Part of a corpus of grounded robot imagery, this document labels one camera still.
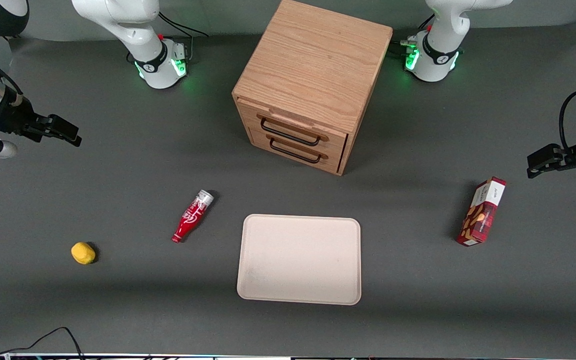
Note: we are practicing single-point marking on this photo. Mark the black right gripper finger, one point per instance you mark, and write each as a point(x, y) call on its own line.
point(63, 125)
point(70, 139)

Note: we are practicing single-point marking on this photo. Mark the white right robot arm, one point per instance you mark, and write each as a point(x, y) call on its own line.
point(154, 59)

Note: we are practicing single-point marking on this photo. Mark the wooden drawer cabinet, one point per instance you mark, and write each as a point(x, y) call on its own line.
point(313, 60)

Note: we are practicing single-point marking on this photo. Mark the beige plastic tray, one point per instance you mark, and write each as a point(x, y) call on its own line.
point(299, 260)

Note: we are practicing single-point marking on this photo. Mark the red cookie box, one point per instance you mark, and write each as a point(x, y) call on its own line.
point(483, 212)

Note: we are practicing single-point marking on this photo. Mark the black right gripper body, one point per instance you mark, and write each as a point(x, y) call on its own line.
point(14, 119)

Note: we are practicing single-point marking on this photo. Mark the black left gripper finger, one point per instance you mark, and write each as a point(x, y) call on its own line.
point(543, 172)
point(544, 155)

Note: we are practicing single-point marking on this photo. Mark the yellow lemon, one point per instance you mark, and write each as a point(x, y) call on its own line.
point(83, 253)

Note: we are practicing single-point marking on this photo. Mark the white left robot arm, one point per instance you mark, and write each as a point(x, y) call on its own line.
point(435, 55)

